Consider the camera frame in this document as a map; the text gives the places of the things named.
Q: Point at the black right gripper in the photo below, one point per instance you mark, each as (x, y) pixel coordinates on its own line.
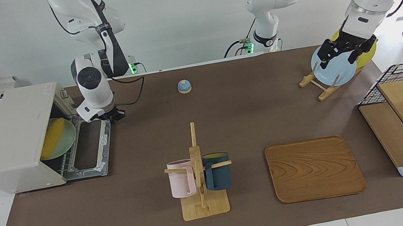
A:
(111, 114)

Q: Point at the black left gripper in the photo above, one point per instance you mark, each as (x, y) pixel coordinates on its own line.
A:
(347, 44)

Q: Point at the pale green round plate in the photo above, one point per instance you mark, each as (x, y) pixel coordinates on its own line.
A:
(70, 141)

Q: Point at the glass oven door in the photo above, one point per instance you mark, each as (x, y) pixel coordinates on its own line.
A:
(89, 164)

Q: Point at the yellow corn cob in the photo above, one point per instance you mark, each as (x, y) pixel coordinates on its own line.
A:
(53, 137)

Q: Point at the beige toaster oven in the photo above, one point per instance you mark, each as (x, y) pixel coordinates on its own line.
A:
(13, 140)

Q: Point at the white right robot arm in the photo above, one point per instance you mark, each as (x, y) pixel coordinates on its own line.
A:
(93, 90)

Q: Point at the light blue plate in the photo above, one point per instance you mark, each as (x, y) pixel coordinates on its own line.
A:
(342, 72)

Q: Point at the yellow plate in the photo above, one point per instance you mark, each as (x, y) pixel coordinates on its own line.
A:
(367, 56)

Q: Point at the wooden plate rack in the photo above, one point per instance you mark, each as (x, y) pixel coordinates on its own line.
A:
(323, 93)

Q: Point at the small blue call bell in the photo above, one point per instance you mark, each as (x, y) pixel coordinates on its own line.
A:
(184, 87)

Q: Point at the brown table mat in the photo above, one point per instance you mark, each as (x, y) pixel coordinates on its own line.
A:
(139, 205)

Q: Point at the pink mug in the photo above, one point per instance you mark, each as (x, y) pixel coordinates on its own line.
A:
(180, 182)

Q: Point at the brown wooden tray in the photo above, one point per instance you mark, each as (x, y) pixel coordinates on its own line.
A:
(313, 170)

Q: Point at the dark teal mug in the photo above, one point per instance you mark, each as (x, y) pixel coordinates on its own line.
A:
(218, 177)

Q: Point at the wooden mug rack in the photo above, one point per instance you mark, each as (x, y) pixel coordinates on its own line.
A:
(203, 206)

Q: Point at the white wall box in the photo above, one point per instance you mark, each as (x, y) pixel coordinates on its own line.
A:
(0, 87)

